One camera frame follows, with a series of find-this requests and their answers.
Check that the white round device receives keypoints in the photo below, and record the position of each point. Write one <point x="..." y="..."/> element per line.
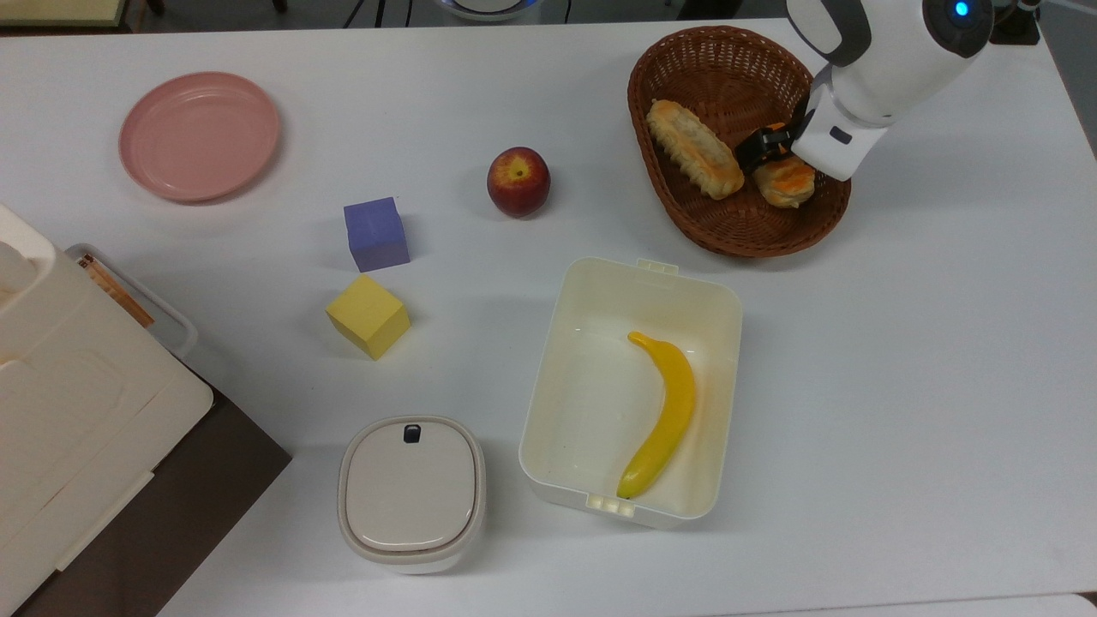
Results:
<point x="487" y="7"/>

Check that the red apple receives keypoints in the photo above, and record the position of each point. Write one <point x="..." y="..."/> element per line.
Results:
<point x="518" y="182"/>

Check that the yellow banana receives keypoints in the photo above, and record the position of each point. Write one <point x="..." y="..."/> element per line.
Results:
<point x="673" y="403"/>

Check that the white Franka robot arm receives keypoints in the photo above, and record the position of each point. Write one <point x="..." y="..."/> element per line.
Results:
<point x="891" y="60"/>

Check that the yellowish furniture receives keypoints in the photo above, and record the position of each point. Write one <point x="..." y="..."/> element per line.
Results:
<point x="60" y="10"/>

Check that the white plastic box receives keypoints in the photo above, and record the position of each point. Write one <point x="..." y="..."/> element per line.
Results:
<point x="591" y="403"/>

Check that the bread with orange topping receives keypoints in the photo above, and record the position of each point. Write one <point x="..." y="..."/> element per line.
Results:
<point x="787" y="184"/>

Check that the small beige lidded bin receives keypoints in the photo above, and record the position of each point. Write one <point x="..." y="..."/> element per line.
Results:
<point x="411" y="493"/>

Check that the purple cube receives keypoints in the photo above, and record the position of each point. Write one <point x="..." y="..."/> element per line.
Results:
<point x="375" y="236"/>

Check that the cream toy microwave oven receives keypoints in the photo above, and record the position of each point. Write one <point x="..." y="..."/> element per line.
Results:
<point x="68" y="411"/>

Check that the long flaky bread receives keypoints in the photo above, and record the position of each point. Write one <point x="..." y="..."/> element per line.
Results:
<point x="694" y="150"/>

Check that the yellow cube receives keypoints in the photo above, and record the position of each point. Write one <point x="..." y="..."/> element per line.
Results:
<point x="368" y="317"/>

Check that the pink plate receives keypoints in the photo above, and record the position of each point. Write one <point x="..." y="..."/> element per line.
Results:
<point x="199" y="137"/>

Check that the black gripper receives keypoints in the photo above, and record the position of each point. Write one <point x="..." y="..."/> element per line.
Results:
<point x="793" y="128"/>

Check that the brown wicker basket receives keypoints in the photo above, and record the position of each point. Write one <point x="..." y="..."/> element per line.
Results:
<point x="728" y="68"/>

